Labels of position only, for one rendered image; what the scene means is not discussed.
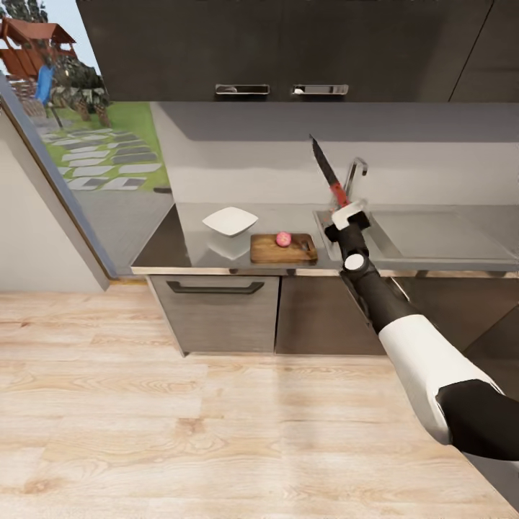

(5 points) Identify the vidalia onion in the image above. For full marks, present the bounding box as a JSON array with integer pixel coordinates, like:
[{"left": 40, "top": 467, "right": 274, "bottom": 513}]
[{"left": 277, "top": 232, "right": 291, "bottom": 247}]

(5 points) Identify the parer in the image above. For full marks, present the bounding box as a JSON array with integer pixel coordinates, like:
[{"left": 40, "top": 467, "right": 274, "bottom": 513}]
[{"left": 313, "top": 138, "right": 351, "bottom": 208}]

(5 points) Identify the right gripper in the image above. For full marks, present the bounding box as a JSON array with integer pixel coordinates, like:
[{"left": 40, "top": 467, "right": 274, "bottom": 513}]
[{"left": 324, "top": 211, "right": 370, "bottom": 245}]

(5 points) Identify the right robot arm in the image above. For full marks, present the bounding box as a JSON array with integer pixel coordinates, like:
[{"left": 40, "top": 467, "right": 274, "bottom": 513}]
[{"left": 324, "top": 198, "right": 519, "bottom": 513}]

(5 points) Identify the cutting board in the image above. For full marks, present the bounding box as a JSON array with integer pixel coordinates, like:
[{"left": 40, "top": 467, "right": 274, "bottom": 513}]
[{"left": 250, "top": 234, "right": 318, "bottom": 263}]

